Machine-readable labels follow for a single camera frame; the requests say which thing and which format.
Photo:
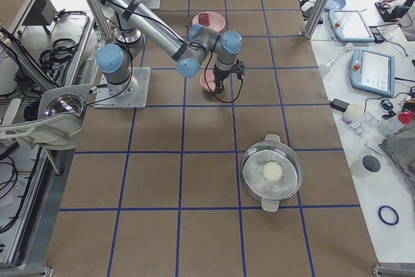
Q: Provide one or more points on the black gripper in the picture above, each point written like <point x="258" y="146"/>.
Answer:
<point x="222" y="76"/>

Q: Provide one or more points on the pink bowl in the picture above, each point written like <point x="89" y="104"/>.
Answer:
<point x="207" y="80"/>

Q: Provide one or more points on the red apple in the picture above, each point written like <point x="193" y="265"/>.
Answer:
<point x="204" y="19"/>

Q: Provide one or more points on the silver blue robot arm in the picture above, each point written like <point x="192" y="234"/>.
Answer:
<point x="187" y="55"/>

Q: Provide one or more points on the pink plate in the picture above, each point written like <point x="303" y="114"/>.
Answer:
<point x="212" y="20"/>

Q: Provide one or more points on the blue plate on desk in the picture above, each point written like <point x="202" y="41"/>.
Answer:
<point x="334" y="5"/>

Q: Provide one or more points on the steel bowl on tray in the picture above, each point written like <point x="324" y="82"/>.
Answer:
<point x="65" y="103"/>

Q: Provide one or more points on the white bun in pot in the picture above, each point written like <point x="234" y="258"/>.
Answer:
<point x="272" y="171"/>

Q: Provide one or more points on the white lavender cup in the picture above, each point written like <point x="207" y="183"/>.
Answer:
<point x="352" y="112"/>

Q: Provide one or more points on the far teach pendant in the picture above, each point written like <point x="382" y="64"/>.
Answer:
<point x="349" y="26"/>

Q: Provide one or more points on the teach pendant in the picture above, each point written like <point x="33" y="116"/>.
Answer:
<point x="372" y="72"/>
<point x="349" y="26"/>

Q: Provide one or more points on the near teach pendant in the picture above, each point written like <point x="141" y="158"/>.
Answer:
<point x="372" y="72"/>

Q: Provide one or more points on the white cup with dark lid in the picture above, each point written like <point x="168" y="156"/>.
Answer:
<point x="367" y="165"/>

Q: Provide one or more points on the grey cloth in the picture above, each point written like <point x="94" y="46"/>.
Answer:
<point x="400" y="149"/>

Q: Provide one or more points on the white ladle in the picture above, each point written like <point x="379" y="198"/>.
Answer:
<point x="11" y="112"/>

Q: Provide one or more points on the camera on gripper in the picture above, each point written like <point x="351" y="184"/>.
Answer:
<point x="239" y="69"/>

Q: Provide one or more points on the steel pot with handles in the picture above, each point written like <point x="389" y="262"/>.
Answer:
<point x="270" y="194"/>

